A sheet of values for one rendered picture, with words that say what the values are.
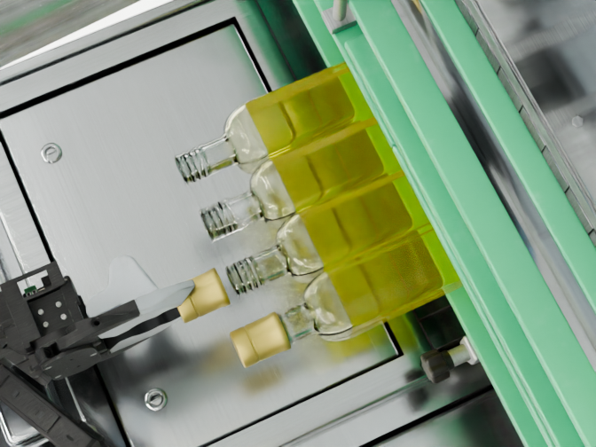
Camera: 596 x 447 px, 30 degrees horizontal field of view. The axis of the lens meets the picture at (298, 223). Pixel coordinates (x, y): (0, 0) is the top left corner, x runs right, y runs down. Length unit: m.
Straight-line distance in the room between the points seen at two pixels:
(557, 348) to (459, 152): 0.17
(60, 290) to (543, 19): 0.46
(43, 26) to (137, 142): 0.65
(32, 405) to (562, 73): 0.51
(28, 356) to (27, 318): 0.03
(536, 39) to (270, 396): 0.43
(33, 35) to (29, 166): 0.65
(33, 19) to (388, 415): 0.69
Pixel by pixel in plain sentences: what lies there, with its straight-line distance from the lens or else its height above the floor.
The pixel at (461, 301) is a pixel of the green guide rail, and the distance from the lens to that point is 1.03.
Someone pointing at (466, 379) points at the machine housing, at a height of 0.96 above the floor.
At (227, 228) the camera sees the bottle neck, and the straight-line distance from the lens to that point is 0.99.
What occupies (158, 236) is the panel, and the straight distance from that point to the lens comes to 1.14.
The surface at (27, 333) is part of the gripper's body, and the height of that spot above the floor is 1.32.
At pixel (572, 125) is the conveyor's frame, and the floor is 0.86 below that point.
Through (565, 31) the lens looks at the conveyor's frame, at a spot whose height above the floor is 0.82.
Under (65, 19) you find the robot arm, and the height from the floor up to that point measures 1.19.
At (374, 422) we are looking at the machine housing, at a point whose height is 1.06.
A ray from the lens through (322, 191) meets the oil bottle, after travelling 0.98.
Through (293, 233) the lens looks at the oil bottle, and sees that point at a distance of 0.97.
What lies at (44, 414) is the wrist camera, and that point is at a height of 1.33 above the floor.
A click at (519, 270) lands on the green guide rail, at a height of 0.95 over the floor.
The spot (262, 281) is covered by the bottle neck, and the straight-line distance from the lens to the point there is 0.98.
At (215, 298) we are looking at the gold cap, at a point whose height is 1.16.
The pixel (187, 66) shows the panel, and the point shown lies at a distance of 1.20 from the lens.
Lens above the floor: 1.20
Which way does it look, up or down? 8 degrees down
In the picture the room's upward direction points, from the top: 114 degrees counter-clockwise
